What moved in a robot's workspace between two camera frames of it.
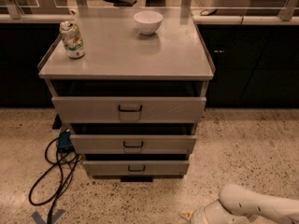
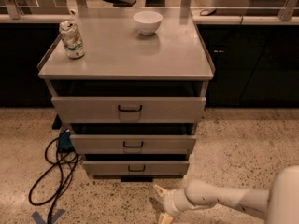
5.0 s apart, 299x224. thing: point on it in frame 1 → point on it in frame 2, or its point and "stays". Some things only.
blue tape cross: x=39 y=219 stays
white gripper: x=199 y=217 → x=168 y=202
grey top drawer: x=128 y=109 stays
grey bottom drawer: x=136 y=168 stays
